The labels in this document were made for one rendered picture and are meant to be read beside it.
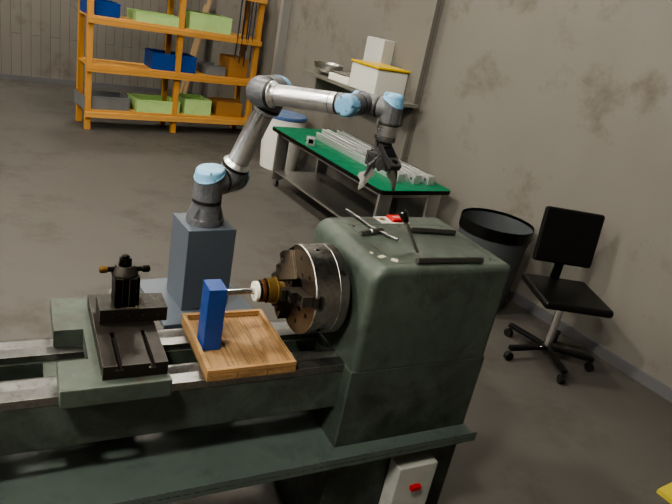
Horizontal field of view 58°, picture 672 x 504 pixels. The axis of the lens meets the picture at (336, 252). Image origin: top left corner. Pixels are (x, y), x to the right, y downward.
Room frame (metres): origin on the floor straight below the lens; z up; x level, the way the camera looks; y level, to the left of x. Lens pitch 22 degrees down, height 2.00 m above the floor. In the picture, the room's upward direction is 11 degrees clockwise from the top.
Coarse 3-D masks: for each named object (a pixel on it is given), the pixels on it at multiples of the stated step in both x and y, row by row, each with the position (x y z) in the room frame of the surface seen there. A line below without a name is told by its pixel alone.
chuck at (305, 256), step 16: (304, 256) 1.87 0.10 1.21; (320, 256) 1.86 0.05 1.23; (304, 272) 1.85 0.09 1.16; (320, 272) 1.80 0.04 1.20; (336, 272) 1.83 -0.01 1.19; (304, 288) 1.83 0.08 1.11; (320, 288) 1.77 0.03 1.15; (336, 288) 1.80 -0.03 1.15; (336, 304) 1.79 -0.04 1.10; (288, 320) 1.90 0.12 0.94; (304, 320) 1.80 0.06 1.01; (320, 320) 1.77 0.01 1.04
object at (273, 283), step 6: (264, 282) 1.81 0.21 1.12; (270, 282) 1.81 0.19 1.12; (276, 282) 1.82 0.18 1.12; (282, 282) 1.85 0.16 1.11; (264, 288) 1.79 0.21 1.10; (270, 288) 1.80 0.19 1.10; (276, 288) 1.81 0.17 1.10; (264, 294) 1.78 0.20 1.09; (270, 294) 1.79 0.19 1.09; (276, 294) 1.80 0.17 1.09; (258, 300) 1.79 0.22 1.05; (264, 300) 1.79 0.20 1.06; (270, 300) 1.80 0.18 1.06; (276, 300) 1.81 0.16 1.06
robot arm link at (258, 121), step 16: (272, 80) 2.28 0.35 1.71; (288, 80) 2.38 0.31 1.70; (256, 112) 2.33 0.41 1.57; (272, 112) 2.32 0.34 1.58; (256, 128) 2.34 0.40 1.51; (240, 144) 2.36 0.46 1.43; (256, 144) 2.37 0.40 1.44; (224, 160) 2.38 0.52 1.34; (240, 160) 2.36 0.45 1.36; (240, 176) 2.37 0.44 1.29
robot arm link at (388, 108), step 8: (384, 96) 2.15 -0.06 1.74; (392, 96) 2.13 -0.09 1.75; (400, 96) 2.14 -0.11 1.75; (376, 104) 2.15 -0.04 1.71; (384, 104) 2.14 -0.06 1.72; (392, 104) 2.13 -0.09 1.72; (400, 104) 2.13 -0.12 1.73; (376, 112) 2.15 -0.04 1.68; (384, 112) 2.13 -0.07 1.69; (392, 112) 2.13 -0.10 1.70; (400, 112) 2.14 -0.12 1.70; (384, 120) 2.13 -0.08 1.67; (392, 120) 2.13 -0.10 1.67
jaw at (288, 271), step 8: (280, 256) 1.94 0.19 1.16; (288, 256) 1.92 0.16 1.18; (280, 264) 1.89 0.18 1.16; (288, 264) 1.90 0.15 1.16; (280, 272) 1.87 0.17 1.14; (288, 272) 1.88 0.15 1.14; (296, 272) 1.90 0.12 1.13; (280, 280) 1.87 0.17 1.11; (288, 280) 1.89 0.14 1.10; (296, 280) 1.93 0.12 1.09
